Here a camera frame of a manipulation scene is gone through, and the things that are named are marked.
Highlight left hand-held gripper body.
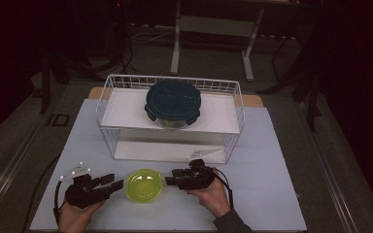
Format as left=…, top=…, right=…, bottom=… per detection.
left=59, top=161, right=112, bottom=210

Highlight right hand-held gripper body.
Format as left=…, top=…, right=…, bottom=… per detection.
left=177, top=148, right=223, bottom=191

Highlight green plastic bowl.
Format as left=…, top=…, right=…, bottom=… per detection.
left=124, top=168, right=164, bottom=205

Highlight white wire shelf rack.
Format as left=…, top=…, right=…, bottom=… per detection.
left=95, top=74, right=246, bottom=165

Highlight dark blue lidded container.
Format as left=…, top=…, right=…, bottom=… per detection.
left=144, top=79, right=203, bottom=130

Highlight person's right hand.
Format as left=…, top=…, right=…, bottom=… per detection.
left=187, top=167, right=233, bottom=218

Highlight person's left hand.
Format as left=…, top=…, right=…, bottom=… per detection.
left=57, top=198, right=107, bottom=233

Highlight pale blue table mat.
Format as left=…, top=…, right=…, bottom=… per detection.
left=28, top=98, right=307, bottom=232

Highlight black square floor plate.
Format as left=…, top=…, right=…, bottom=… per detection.
left=46, top=113, right=71, bottom=127

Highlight black stand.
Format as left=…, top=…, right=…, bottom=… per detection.
left=256, top=18, right=323, bottom=132
left=38, top=48, right=72, bottom=115

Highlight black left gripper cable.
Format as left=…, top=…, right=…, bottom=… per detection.
left=21, top=154, right=70, bottom=233

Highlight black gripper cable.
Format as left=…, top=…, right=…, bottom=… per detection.
left=21, top=154, right=70, bottom=233
left=213, top=167, right=235, bottom=210

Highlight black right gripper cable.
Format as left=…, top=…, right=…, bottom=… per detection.
left=213, top=167, right=235, bottom=210

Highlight floor cables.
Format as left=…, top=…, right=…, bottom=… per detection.
left=110, top=18, right=179, bottom=79

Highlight white metal desk frame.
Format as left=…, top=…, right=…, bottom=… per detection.
left=169, top=0, right=266, bottom=82

